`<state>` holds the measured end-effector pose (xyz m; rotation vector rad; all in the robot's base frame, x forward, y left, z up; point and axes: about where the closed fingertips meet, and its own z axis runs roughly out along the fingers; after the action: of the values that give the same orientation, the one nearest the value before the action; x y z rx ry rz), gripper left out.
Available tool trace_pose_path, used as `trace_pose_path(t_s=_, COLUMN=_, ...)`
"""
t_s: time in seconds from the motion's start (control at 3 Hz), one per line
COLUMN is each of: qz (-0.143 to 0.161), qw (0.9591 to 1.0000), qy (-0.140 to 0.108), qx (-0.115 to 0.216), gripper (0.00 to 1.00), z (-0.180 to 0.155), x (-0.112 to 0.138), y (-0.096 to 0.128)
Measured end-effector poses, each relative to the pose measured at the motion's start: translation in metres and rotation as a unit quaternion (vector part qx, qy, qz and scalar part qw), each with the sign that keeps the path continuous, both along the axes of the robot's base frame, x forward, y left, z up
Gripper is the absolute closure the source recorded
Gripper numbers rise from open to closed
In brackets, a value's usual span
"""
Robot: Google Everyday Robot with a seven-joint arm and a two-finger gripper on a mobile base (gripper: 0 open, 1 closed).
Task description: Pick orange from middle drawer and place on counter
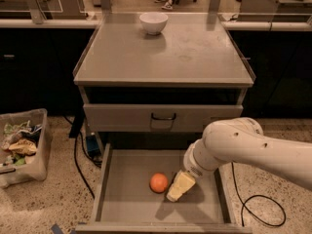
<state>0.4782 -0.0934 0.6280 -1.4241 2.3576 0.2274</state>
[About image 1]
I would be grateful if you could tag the orange fruit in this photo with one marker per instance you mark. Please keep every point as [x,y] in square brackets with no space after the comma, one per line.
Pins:
[158,183]

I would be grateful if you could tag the grey metal drawer cabinet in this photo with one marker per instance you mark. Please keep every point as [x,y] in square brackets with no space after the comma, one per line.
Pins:
[192,61]

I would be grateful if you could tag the blue tape on floor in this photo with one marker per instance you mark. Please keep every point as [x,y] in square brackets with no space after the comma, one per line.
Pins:
[56,230]

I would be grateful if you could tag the white ceramic bowl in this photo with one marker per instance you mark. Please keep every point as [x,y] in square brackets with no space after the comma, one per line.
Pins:
[153,22]

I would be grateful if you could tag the open middle drawer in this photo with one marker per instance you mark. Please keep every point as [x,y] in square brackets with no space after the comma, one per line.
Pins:
[125,204]

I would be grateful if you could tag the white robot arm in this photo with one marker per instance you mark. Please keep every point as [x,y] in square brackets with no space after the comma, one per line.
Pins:
[241,140]

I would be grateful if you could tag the clear plastic bin of items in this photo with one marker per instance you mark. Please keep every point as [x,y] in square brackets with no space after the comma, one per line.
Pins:
[25,144]

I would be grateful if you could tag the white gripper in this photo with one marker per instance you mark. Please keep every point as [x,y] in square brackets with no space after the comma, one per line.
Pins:
[191,166]

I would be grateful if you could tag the closed top drawer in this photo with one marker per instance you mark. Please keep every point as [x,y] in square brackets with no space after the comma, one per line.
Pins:
[156,117]

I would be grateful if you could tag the blue power adapter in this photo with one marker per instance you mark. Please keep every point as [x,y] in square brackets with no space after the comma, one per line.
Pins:
[92,146]

